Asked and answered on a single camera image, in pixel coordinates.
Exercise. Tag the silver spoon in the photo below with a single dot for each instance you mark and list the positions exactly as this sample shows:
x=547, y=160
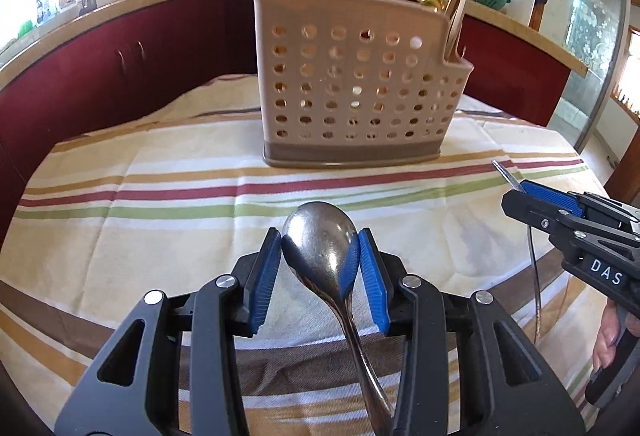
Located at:
x=320, y=236

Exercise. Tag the beige perforated utensil holder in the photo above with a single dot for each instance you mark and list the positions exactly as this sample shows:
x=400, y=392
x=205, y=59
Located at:
x=350, y=116

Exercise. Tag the person's right hand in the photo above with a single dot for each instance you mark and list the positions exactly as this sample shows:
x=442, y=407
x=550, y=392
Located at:
x=607, y=331

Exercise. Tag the blue bottle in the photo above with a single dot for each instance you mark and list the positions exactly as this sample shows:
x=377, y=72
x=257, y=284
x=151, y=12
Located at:
x=44, y=4

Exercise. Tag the glass sliding door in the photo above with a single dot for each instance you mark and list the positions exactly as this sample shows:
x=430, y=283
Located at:
x=590, y=26

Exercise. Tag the red kitchen cabinets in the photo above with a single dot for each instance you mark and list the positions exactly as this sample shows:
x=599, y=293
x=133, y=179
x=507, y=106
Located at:
x=100, y=66

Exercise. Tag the striped tablecloth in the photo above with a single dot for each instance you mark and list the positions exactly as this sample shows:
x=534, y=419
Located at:
x=150, y=196

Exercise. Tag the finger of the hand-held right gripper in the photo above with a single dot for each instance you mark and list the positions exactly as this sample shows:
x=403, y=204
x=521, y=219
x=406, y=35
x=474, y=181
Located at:
x=525, y=208
x=550, y=198

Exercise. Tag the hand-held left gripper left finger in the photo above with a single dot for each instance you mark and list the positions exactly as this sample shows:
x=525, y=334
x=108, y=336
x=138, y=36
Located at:
x=267, y=276

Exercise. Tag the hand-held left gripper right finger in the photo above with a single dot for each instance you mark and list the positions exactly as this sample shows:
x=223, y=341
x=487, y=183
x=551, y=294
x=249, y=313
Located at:
x=372, y=281

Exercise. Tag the clear plastic pitcher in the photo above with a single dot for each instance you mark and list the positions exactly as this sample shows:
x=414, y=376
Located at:
x=521, y=1

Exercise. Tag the silver fork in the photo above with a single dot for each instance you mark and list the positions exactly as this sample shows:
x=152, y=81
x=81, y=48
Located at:
x=505, y=174

